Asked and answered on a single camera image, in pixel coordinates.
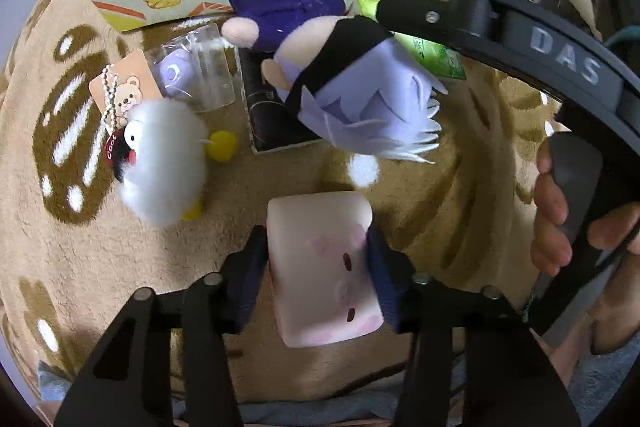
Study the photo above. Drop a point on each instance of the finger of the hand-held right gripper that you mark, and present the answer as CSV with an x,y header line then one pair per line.
x,y
425,19

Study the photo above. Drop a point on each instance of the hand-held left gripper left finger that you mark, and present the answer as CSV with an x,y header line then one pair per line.
x,y
252,279

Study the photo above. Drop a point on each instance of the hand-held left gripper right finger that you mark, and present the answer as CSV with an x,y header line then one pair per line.
x,y
384,279

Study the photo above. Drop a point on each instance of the green packet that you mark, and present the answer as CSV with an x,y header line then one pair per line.
x,y
440,62

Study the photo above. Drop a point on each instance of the pink square squishy toy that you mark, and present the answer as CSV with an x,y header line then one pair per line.
x,y
310,257

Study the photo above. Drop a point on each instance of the purple plush doll black blindfold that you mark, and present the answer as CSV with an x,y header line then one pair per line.
x,y
360,92

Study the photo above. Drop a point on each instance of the black box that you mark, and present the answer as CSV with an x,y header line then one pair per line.
x,y
265,117

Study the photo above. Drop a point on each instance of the purple toy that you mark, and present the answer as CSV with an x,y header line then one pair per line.
x,y
175,72

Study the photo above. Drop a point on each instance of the person's right forearm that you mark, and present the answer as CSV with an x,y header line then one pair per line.
x,y
617,337

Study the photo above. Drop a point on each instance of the person's right hand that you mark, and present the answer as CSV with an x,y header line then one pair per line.
x,y
547,217

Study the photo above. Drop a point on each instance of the grey blue cloth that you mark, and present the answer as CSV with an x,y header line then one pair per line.
x,y
300,402

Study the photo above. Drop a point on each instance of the beige brown patterned blanket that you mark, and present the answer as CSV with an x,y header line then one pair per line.
x,y
100,257

